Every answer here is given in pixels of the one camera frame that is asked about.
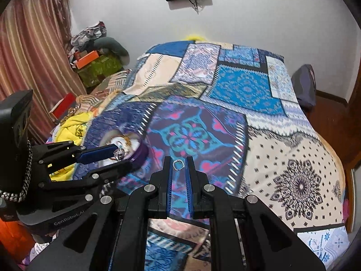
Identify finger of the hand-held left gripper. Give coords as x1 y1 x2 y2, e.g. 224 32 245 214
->
32 141 119 176
38 162 134 202

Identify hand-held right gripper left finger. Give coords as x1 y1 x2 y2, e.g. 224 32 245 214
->
27 156 174 271

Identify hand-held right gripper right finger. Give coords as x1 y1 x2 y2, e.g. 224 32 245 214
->
185 156 329 271

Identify purple heart-shaped tin box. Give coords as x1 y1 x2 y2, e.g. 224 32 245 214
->
100 131 149 170

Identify yellow cloth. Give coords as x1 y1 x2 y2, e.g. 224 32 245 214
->
49 112 93 182

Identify red box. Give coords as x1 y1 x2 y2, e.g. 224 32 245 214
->
49 93 76 118

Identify orange striped blanket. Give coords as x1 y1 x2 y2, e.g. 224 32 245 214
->
76 70 133 114

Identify striped red curtain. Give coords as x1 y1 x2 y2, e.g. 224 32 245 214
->
0 0 82 145

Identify green patterned box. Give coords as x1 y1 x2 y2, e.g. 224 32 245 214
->
77 54 123 88

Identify orange box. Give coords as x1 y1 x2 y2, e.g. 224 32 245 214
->
74 51 100 70

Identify patchwork printed blanket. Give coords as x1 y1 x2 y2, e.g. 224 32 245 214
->
73 41 350 271

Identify pile of clothes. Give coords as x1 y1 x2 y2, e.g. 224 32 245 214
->
70 21 107 54

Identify grey backpack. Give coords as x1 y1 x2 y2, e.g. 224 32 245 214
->
291 64 316 112

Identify black white braided cord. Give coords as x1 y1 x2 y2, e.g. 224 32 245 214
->
0 140 32 203

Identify black monitor cable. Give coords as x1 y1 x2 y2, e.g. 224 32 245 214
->
188 0 204 14

